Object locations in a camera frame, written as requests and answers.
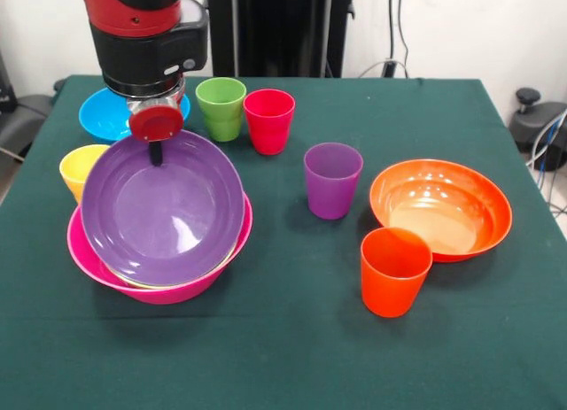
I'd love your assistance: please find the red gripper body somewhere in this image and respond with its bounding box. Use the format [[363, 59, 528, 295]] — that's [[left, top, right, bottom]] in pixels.
[[128, 104, 185, 143]]

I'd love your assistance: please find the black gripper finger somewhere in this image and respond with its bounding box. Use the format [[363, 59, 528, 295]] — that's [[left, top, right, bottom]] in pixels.
[[148, 139, 165, 167]]

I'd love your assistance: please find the purple bowl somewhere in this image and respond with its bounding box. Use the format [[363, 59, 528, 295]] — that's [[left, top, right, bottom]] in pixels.
[[80, 128, 247, 289]]

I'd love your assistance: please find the green bowl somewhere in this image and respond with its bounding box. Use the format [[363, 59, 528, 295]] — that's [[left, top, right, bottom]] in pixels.
[[104, 245, 238, 291]]

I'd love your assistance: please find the pink bowl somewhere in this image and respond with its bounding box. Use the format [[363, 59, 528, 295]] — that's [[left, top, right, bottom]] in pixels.
[[66, 192, 254, 306]]

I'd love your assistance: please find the blue bowl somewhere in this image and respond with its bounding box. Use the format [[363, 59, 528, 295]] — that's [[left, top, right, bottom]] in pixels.
[[78, 87, 191, 145]]

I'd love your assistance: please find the green cup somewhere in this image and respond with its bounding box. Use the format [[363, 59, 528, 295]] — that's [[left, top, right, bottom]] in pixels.
[[195, 76, 247, 121], [202, 112, 245, 143]]

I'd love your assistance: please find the yellow cup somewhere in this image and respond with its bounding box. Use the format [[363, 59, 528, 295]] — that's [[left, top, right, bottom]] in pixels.
[[58, 144, 112, 204]]

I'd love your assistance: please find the red cup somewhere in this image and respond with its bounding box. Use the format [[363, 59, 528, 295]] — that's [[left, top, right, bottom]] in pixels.
[[243, 89, 296, 156]]

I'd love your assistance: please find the black equipment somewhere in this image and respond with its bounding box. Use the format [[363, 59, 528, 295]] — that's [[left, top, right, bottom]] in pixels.
[[0, 50, 57, 163]]

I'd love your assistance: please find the purple cup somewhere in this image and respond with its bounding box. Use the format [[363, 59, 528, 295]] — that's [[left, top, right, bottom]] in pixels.
[[303, 142, 364, 220]]

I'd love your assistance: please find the orange cup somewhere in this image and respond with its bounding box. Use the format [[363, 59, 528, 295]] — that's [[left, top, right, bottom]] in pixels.
[[360, 227, 434, 319]]

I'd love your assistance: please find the orange bowl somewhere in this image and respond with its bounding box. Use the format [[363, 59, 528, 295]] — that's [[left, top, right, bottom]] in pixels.
[[369, 159, 514, 264]]

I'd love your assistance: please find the dark green tablecloth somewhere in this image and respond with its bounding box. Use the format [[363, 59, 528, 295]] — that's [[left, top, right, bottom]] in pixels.
[[0, 74, 567, 410]]

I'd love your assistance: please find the black cable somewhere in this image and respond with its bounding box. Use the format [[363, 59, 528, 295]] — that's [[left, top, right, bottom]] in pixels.
[[397, 0, 410, 79], [388, 0, 396, 64]]

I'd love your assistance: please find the grey cable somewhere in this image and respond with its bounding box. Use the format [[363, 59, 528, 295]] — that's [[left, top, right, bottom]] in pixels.
[[525, 111, 567, 167]]

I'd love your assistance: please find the blue cable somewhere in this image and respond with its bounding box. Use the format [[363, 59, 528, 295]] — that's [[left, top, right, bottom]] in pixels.
[[536, 112, 562, 176]]

